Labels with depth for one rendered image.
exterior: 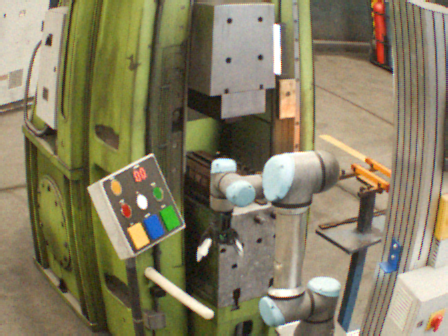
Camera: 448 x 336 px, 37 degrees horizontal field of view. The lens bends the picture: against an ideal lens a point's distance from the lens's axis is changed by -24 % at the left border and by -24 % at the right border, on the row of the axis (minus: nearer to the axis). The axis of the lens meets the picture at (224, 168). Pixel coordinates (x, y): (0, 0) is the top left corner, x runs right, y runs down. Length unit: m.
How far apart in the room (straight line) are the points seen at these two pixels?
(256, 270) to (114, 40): 1.16
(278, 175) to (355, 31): 9.33
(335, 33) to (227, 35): 8.14
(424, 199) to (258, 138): 1.72
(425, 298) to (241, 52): 1.59
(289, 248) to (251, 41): 1.11
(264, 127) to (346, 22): 7.86
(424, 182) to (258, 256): 1.56
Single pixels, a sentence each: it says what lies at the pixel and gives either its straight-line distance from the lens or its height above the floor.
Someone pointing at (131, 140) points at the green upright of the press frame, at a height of 1.20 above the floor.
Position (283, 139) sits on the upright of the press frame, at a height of 1.09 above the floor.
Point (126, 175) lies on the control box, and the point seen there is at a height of 1.18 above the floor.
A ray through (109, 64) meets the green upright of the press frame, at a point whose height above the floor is 1.45.
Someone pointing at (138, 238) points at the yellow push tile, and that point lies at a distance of 2.83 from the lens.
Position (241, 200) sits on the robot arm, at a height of 1.22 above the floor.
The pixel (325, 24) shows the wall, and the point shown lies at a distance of 11.06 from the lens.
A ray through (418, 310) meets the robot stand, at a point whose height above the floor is 1.20.
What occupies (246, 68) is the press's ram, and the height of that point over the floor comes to 1.46.
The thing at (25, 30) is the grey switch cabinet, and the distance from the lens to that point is 8.23.
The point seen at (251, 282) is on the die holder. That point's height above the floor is 0.57.
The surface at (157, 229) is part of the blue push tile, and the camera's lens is 2.91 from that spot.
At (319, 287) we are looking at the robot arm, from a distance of 2.42.
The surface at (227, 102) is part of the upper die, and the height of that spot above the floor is 1.33.
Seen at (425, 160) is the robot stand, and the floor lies 1.57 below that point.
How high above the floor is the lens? 2.20
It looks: 20 degrees down
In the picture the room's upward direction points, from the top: 2 degrees clockwise
